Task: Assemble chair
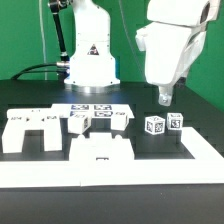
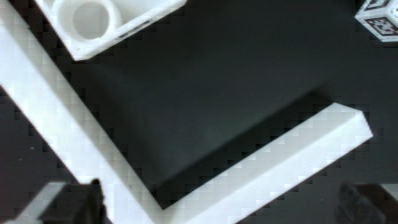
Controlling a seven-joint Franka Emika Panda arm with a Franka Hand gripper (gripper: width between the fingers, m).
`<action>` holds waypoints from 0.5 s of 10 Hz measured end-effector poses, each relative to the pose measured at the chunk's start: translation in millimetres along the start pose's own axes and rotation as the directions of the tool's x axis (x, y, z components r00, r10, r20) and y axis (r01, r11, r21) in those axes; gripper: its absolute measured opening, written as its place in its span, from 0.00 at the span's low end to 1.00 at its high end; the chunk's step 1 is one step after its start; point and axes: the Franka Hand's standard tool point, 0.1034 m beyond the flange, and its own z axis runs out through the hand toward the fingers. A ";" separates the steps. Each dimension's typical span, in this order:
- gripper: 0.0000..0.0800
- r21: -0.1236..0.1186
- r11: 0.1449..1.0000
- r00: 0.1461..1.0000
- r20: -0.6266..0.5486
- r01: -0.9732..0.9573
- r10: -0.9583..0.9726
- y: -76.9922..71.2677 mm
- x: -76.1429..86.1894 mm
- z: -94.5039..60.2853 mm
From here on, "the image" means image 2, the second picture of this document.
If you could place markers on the white U-shaped obstacle frame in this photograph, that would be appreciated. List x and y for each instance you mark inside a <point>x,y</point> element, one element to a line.
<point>242,188</point>

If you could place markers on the white chair seat part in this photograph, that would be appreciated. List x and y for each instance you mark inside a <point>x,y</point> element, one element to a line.
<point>97,22</point>

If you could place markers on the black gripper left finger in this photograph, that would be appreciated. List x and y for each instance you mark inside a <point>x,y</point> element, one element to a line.
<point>67,204</point>

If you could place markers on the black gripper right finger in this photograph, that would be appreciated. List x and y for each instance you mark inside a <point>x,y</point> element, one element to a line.
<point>367,204</point>

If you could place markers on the white tagged cube nut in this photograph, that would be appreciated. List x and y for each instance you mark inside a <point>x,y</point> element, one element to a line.
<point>378,16</point>

